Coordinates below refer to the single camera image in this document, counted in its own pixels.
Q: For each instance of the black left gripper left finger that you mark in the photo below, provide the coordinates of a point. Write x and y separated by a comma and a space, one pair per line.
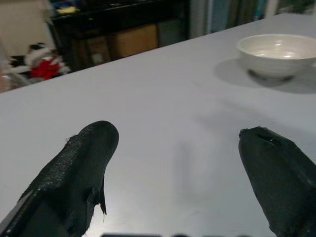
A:
74, 170

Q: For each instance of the red white black plush toy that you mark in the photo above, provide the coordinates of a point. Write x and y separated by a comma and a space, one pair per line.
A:
40, 63

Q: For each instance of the grey storage bin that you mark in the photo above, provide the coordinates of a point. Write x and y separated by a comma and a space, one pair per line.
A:
170, 33

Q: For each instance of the white ceramic bowl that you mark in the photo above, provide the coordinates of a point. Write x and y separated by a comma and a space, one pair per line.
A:
274, 58

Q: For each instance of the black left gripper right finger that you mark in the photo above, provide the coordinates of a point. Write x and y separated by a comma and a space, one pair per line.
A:
276, 172

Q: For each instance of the black shelf unit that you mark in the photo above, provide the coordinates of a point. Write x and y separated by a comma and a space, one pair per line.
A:
118, 14

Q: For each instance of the dark cardboard box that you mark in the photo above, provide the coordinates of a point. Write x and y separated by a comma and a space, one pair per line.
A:
95, 51

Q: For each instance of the brown cardboard box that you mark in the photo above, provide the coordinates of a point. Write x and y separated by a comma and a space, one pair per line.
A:
134, 40

